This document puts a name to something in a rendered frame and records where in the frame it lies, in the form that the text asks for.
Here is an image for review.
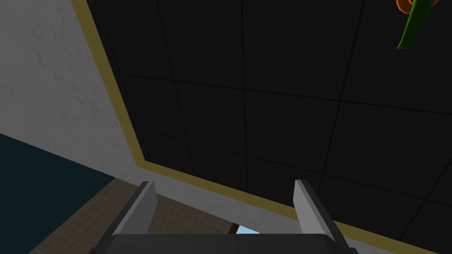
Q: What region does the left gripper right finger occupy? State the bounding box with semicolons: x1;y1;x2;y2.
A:
293;179;342;243

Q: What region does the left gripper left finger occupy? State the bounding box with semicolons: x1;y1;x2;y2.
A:
111;181;158;236

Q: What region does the green plant in orange pot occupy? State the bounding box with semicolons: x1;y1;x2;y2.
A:
395;0;441;50

